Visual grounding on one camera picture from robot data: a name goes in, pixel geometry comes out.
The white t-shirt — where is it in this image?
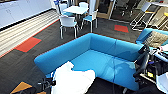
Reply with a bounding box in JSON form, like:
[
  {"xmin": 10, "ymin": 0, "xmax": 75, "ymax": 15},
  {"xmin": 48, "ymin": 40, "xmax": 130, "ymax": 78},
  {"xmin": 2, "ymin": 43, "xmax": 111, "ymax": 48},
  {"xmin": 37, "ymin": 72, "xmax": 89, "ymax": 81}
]
[{"xmin": 50, "ymin": 60, "xmax": 98, "ymax": 94}]

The blue sofa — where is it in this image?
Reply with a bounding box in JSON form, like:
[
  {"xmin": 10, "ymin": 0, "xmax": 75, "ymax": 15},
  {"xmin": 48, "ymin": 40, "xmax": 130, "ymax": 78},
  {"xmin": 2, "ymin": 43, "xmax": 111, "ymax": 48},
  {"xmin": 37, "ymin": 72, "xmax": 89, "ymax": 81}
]
[{"xmin": 33, "ymin": 32, "xmax": 145, "ymax": 92}]

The white chair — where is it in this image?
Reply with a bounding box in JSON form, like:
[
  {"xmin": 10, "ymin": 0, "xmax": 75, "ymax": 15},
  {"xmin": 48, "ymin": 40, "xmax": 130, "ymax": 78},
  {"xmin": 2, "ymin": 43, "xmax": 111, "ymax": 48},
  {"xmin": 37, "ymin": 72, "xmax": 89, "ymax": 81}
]
[
  {"xmin": 59, "ymin": 2, "xmax": 70, "ymax": 17},
  {"xmin": 80, "ymin": 9, "xmax": 100, "ymax": 33},
  {"xmin": 78, "ymin": 1, "xmax": 90, "ymax": 8},
  {"xmin": 58, "ymin": 14, "xmax": 80, "ymax": 40}
]

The round white low table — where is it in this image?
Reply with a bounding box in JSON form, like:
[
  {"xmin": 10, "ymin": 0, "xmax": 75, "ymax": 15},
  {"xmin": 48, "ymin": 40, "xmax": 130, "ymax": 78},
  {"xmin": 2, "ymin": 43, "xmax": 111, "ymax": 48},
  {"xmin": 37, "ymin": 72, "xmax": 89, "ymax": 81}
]
[{"xmin": 62, "ymin": 5, "xmax": 90, "ymax": 29}]

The black equipment cart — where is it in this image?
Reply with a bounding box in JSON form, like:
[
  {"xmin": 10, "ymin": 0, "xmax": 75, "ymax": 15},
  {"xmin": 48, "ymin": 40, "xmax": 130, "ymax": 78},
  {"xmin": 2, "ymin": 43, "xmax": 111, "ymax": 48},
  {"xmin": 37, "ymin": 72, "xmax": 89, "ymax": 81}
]
[{"xmin": 132, "ymin": 44, "xmax": 168, "ymax": 94}]

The white box device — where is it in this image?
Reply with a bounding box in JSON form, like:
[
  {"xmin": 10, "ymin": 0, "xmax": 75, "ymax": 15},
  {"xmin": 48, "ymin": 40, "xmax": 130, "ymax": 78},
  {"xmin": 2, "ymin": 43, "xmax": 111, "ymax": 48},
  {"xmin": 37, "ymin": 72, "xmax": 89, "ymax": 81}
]
[{"xmin": 155, "ymin": 70, "xmax": 168, "ymax": 94}]

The patterned beige cushion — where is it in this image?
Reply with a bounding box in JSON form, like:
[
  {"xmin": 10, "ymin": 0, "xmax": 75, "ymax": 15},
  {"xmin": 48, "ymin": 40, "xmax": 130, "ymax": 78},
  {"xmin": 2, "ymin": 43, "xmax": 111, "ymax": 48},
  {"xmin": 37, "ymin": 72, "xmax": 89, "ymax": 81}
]
[{"xmin": 144, "ymin": 30, "xmax": 168, "ymax": 48}]

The white bar stool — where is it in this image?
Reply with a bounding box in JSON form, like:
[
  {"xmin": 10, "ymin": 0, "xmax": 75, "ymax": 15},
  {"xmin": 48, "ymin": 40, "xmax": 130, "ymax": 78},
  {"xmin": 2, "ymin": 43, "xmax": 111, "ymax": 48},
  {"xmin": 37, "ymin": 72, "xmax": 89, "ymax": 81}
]
[{"xmin": 129, "ymin": 0, "xmax": 152, "ymax": 32}]

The yellow bar stool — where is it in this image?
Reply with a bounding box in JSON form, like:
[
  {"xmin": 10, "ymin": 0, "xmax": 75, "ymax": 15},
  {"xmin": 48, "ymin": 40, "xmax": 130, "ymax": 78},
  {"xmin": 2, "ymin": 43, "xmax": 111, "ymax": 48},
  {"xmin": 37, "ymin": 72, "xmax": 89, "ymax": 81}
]
[{"xmin": 149, "ymin": 10, "xmax": 168, "ymax": 30}]

